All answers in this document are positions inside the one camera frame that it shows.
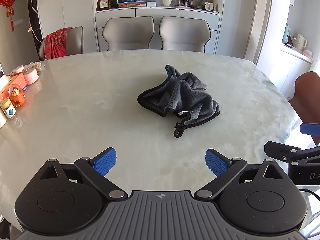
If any small jar with clover print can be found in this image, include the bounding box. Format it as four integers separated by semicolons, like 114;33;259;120
0;97;16;119

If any white counter cabinet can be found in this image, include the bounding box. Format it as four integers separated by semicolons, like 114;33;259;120
274;47;314;98

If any cream electric kettle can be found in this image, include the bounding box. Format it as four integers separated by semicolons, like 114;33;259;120
292;33;308;51

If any red patterned cloth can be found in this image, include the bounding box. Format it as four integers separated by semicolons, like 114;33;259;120
44;27;74;60

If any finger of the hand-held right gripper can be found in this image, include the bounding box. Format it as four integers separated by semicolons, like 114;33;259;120
299;122;320;137
264;141;320;167

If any light blue bottle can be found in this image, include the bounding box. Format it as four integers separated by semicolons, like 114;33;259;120
282;24;292;43

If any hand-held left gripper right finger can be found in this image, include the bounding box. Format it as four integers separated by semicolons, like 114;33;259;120
194;149;284;201

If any grey and blue towel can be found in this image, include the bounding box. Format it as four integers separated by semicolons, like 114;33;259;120
137;65;220;138

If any stack of books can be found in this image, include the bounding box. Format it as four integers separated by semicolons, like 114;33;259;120
117;1;147;8

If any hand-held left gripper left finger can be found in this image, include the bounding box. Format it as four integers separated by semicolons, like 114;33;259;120
40;147;128;201

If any brown leather chair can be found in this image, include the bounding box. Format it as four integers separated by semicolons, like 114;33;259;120
288;71;320;146

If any orange cardboard box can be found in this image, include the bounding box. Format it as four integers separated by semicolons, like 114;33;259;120
0;74;28;103

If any framed flower picture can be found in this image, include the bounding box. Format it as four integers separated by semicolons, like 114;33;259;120
96;0;113;12

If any beige dining chair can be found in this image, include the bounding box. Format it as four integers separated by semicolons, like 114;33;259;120
159;15;212;53
38;26;84;61
102;16;155;52

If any clear plastic wrapper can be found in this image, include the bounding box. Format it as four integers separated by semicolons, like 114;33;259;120
23;61;46;72

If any pink round jar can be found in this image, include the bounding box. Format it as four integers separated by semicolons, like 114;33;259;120
11;65;25;76
23;70;40;86

